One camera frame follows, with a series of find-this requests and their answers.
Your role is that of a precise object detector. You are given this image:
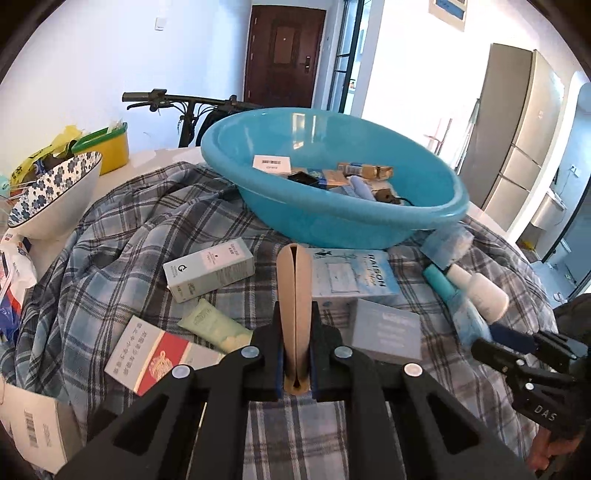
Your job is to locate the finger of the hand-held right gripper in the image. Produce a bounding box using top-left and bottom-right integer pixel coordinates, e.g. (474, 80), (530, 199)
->
(470, 338), (574, 389)
(489, 324), (588, 371)

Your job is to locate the blue wet wipes packet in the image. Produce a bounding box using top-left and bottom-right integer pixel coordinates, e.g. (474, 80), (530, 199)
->
(420, 223), (475, 273)

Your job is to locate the blue plaid cloth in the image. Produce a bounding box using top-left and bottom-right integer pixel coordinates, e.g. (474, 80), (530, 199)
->
(0, 159), (561, 480)

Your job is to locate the light green tube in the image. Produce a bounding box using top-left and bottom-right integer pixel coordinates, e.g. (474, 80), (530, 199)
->
(178, 298), (254, 355)

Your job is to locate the silver refrigerator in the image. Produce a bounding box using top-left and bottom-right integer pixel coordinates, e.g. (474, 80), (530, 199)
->
(455, 43), (566, 232)

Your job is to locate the black framed glass door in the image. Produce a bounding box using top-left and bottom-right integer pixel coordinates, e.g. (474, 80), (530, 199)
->
(330, 0), (370, 114)

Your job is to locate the teal tube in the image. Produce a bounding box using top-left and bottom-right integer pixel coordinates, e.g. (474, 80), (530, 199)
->
(424, 264), (495, 349)

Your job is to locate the light blue flat box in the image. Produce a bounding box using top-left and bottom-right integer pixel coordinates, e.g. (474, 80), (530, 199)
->
(302, 248), (402, 317)

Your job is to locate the white barcode box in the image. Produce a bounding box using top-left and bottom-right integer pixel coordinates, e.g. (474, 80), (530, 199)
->
(0, 374), (84, 474)

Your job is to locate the dark brown door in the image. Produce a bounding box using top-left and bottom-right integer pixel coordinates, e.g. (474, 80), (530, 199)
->
(243, 4), (327, 110)

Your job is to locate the white washbasin cabinet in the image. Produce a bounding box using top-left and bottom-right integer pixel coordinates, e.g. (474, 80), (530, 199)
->
(531, 191), (566, 229)

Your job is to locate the yellow container with green lid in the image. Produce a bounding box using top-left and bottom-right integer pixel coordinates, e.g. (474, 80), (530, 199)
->
(71, 122), (130, 176)

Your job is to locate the light blue packet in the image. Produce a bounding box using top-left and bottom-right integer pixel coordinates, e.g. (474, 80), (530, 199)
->
(346, 175), (377, 201)

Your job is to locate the grey-green small box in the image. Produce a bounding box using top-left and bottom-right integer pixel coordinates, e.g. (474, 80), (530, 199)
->
(163, 241), (256, 304)

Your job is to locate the black bag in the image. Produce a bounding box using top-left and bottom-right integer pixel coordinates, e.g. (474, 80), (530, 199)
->
(196, 102), (266, 147)

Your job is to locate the person's right hand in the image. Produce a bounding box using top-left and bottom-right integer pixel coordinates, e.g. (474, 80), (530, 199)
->
(526, 427), (585, 474)

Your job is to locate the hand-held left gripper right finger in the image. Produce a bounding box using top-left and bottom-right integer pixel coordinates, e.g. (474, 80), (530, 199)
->
(311, 300), (539, 480)

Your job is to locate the grey box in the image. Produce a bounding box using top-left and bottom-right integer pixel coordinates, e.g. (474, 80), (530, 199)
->
(347, 298), (423, 365)

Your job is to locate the yellow plastic bag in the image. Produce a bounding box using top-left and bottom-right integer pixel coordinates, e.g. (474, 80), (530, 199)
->
(9, 124), (86, 185)

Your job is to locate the black bicycle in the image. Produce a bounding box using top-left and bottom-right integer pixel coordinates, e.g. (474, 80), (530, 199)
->
(121, 90), (264, 148)

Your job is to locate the metal rack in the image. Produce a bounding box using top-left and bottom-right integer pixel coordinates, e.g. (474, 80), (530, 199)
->
(422, 117), (455, 162)

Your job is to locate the grey pole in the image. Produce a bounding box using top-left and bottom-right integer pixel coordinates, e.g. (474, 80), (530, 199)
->
(462, 99), (481, 171)

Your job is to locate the brown item with cable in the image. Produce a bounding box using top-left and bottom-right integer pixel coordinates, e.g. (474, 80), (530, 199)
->
(374, 188), (416, 206)

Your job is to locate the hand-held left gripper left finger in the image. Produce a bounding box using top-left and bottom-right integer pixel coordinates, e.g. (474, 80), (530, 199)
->
(55, 300), (284, 480)

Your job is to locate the white bottle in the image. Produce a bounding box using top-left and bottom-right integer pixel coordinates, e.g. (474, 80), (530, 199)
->
(445, 263), (510, 324)

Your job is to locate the blue floral bowl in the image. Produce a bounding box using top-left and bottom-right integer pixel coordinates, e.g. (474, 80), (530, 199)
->
(7, 151), (103, 241)

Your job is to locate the red and white box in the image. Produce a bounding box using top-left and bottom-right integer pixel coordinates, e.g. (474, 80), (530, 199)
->
(104, 315), (227, 397)

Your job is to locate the white red blue packet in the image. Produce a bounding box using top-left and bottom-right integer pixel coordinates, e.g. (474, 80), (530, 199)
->
(0, 233), (38, 342)

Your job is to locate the grey wall panel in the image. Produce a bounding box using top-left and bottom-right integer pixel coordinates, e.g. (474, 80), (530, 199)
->
(428, 0), (468, 32)

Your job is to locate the beige plastic case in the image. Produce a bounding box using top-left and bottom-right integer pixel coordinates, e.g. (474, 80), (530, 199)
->
(276, 244), (315, 395)

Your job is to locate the orange sponge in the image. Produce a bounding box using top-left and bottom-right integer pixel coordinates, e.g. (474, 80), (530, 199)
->
(336, 161), (395, 182)

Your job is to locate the blue plastic basin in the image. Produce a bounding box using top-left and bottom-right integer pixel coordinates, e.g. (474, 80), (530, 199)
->
(200, 107), (470, 250)

